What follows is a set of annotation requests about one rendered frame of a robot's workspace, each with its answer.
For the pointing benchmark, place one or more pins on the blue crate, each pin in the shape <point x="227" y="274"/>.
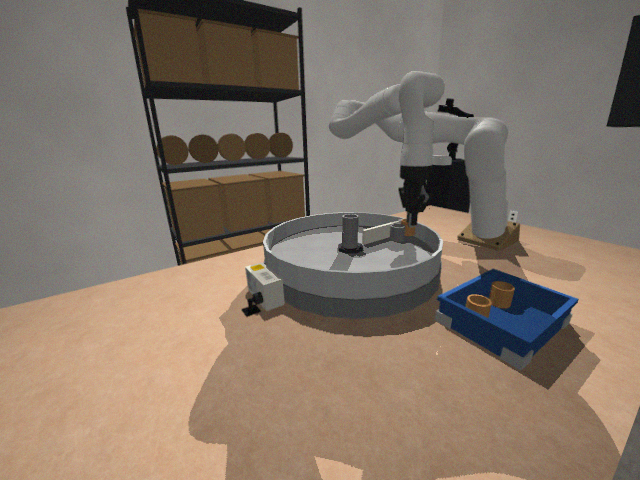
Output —
<point x="529" y="330"/>

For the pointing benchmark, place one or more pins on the bronze bushing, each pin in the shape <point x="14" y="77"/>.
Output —
<point x="479" y="304"/>
<point x="501" y="294"/>
<point x="410" y="231"/>

